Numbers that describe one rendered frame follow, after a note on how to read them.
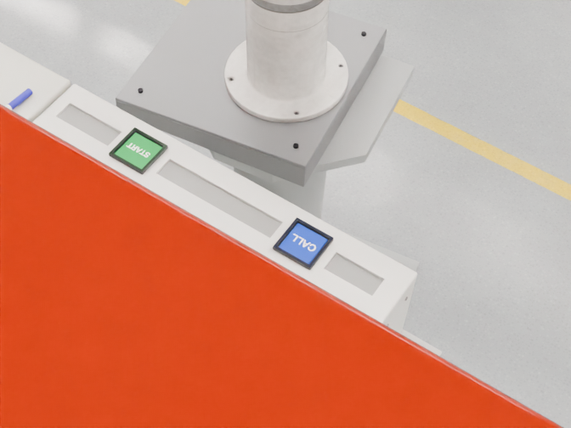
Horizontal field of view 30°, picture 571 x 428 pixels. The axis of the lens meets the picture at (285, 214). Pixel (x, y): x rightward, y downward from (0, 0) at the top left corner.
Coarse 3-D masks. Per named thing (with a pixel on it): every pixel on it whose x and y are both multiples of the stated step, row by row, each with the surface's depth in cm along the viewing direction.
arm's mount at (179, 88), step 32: (192, 0) 174; (224, 0) 174; (192, 32) 170; (224, 32) 170; (352, 32) 170; (384, 32) 170; (160, 64) 165; (192, 64) 165; (224, 64) 165; (352, 64) 166; (128, 96) 161; (160, 96) 161; (192, 96) 161; (224, 96) 161; (352, 96) 165; (160, 128) 162; (192, 128) 158; (224, 128) 157; (256, 128) 157; (288, 128) 157; (320, 128) 158; (256, 160) 157; (288, 160) 154
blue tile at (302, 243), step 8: (296, 232) 135; (304, 232) 135; (312, 232) 135; (288, 240) 134; (296, 240) 134; (304, 240) 134; (312, 240) 134; (320, 240) 134; (288, 248) 133; (296, 248) 133; (304, 248) 133; (312, 248) 133; (320, 248) 133; (296, 256) 132; (304, 256) 132; (312, 256) 132
